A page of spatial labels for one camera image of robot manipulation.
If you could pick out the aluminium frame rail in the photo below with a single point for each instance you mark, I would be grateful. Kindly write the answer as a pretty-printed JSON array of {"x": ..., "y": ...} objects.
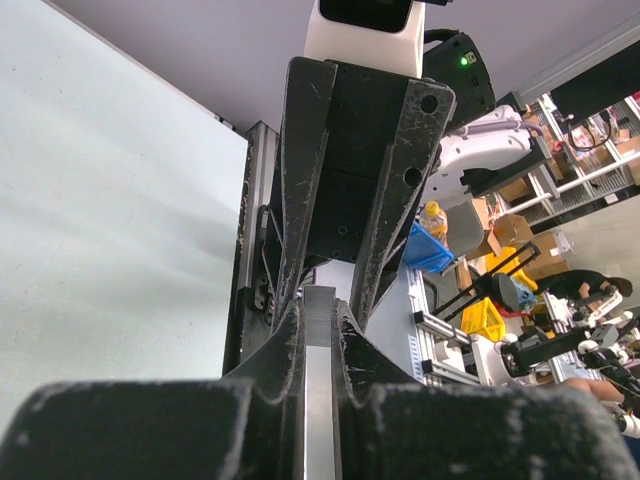
[{"x": 250, "y": 311}]

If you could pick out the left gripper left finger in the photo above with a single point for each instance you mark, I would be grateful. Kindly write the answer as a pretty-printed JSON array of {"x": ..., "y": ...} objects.
[{"x": 246, "y": 425}]

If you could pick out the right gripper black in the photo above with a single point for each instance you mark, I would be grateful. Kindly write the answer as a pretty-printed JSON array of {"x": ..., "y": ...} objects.
[{"x": 384, "y": 132}]

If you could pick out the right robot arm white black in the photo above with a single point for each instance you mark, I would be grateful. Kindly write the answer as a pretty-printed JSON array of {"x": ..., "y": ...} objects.
[{"x": 475, "y": 157}]

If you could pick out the staple strip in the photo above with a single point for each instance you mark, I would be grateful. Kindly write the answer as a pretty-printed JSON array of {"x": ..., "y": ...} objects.
[{"x": 318, "y": 308}]

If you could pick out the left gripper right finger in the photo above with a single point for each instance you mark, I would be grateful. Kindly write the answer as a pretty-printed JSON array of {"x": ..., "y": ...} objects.
[{"x": 390, "y": 426}]

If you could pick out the blue plastic bin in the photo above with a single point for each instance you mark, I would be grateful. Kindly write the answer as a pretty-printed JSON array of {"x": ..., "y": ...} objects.
[{"x": 424, "y": 252}]

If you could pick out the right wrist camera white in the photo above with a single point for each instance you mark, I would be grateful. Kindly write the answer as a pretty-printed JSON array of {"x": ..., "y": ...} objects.
[{"x": 400, "y": 51}]

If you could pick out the yellow crate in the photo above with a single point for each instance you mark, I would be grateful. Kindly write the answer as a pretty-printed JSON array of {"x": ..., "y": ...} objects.
[{"x": 483, "y": 318}]

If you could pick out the person in black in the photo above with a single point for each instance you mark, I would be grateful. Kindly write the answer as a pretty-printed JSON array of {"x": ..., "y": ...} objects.
[{"x": 580, "y": 284}]

